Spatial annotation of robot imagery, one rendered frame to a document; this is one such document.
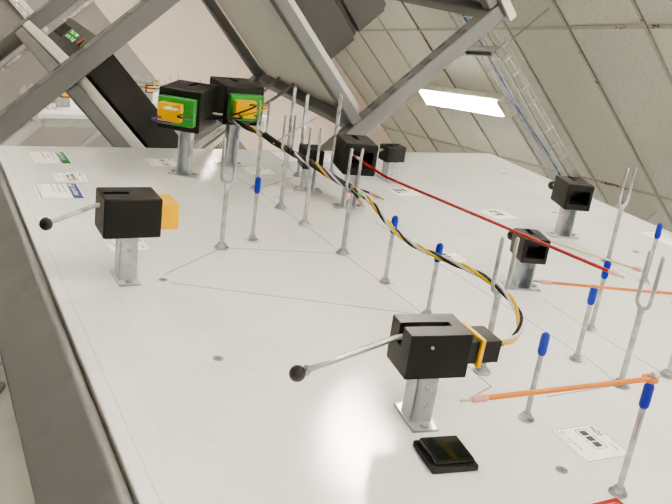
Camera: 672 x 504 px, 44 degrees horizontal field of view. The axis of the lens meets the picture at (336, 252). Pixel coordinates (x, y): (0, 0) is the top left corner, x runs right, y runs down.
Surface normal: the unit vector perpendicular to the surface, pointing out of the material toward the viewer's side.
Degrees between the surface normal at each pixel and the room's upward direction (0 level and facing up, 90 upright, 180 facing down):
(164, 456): 48
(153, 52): 90
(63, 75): 90
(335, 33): 90
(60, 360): 90
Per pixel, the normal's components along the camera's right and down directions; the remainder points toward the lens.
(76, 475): -0.49, -0.67
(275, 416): 0.13, -0.93
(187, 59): 0.35, 0.24
